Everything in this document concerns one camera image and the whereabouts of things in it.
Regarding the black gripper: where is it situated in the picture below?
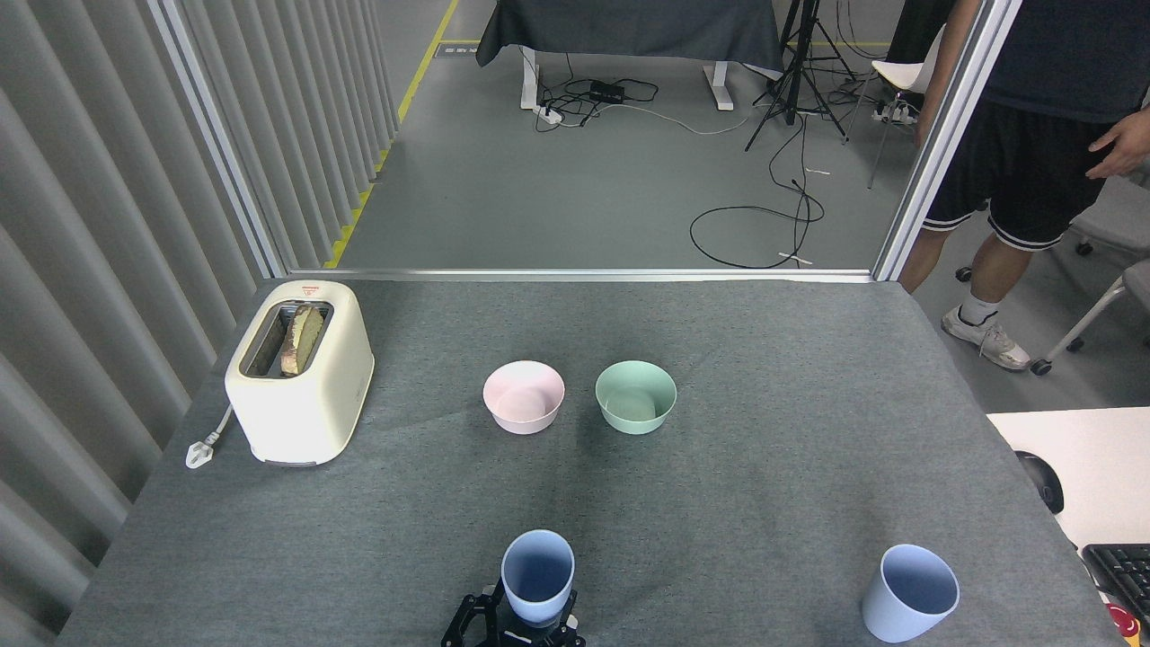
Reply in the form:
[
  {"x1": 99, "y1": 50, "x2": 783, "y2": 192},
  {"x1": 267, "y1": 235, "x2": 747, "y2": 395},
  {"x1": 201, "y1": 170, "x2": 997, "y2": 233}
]
[{"x1": 440, "y1": 582, "x2": 587, "y2": 647}]

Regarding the light blue plastic cup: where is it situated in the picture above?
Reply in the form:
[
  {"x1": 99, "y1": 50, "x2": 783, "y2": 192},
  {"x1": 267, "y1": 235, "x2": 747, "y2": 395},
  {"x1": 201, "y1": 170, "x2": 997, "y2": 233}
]
[
  {"x1": 500, "y1": 529, "x2": 576, "y2": 627},
  {"x1": 861, "y1": 544, "x2": 960, "y2": 644}
]

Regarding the person's left hand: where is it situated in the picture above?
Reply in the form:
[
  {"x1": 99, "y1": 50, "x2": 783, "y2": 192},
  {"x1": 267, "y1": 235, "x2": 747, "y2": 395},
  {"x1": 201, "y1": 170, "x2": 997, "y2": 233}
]
[{"x1": 1085, "y1": 112, "x2": 1150, "y2": 181}]

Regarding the pink bowl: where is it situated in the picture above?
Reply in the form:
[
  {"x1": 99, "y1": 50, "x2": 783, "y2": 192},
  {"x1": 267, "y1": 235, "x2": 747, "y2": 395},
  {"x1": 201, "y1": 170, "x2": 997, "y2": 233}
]
[{"x1": 482, "y1": 360, "x2": 566, "y2": 436}]

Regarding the mint green bowl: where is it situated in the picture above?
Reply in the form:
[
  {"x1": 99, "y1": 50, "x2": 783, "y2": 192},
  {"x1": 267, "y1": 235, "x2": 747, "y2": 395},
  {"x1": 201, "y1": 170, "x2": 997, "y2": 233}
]
[{"x1": 595, "y1": 360, "x2": 678, "y2": 436}]

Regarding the cream toaster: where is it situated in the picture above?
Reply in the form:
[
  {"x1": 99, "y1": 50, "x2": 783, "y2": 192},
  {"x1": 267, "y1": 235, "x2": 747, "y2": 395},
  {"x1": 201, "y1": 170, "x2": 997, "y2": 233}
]
[{"x1": 225, "y1": 280, "x2": 376, "y2": 468}]

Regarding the bread slice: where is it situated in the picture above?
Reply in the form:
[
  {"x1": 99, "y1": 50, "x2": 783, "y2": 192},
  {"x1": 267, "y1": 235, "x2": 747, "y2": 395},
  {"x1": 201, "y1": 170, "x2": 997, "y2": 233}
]
[{"x1": 279, "y1": 305, "x2": 325, "y2": 377}]

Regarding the grey felt table cloth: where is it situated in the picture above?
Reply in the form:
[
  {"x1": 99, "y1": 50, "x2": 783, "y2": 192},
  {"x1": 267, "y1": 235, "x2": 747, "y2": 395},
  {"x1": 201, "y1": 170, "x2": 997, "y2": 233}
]
[{"x1": 56, "y1": 277, "x2": 1128, "y2": 647}]

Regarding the black computer mouse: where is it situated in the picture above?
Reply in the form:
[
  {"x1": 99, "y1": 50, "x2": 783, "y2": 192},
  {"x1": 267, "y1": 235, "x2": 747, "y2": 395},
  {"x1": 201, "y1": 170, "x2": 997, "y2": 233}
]
[{"x1": 1015, "y1": 451, "x2": 1066, "y2": 515}]

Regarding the white side table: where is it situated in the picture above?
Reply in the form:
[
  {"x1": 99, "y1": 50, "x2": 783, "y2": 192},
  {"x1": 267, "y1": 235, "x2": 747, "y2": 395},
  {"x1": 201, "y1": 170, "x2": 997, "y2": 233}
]
[{"x1": 986, "y1": 407, "x2": 1150, "y2": 647}]

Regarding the black tripod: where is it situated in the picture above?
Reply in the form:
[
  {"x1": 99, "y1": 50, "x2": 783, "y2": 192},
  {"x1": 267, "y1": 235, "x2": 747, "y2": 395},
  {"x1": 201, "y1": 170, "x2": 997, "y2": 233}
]
[{"x1": 744, "y1": 0, "x2": 859, "y2": 152}]

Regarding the black keyboard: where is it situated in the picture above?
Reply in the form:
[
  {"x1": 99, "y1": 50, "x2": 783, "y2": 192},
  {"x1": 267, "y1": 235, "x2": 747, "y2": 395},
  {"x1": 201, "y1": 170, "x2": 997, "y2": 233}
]
[{"x1": 1081, "y1": 544, "x2": 1150, "y2": 625}]

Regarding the table with dark cloth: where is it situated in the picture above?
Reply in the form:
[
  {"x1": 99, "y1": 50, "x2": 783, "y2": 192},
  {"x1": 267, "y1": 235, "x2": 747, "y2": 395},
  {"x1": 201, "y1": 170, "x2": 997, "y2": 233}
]
[{"x1": 476, "y1": 0, "x2": 785, "y2": 113}]

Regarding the white plastic chair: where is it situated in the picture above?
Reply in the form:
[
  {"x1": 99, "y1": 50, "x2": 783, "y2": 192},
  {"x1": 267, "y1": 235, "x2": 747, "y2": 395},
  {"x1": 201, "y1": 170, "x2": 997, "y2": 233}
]
[{"x1": 845, "y1": 22, "x2": 949, "y2": 190}]

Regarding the person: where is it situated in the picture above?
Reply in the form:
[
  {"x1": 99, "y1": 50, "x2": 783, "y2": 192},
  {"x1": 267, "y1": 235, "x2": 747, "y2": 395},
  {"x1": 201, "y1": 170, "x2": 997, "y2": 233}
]
[{"x1": 898, "y1": 0, "x2": 1150, "y2": 371}]

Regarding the silver frame rail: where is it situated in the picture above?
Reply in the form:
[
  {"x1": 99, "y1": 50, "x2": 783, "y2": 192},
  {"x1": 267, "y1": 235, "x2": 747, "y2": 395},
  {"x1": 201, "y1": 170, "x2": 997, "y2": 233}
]
[{"x1": 287, "y1": 268, "x2": 874, "y2": 284}]

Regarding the white toaster cord with plug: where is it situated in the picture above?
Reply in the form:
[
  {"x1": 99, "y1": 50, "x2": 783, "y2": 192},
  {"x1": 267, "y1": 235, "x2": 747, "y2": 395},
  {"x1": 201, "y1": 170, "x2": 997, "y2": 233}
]
[{"x1": 186, "y1": 404, "x2": 234, "y2": 470}]

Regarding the silver frame post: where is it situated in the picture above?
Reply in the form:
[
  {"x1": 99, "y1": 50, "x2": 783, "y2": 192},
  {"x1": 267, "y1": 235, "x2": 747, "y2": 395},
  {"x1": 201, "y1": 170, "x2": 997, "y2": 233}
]
[
  {"x1": 870, "y1": 0, "x2": 1025, "y2": 282},
  {"x1": 148, "y1": 0, "x2": 288, "y2": 278}
]

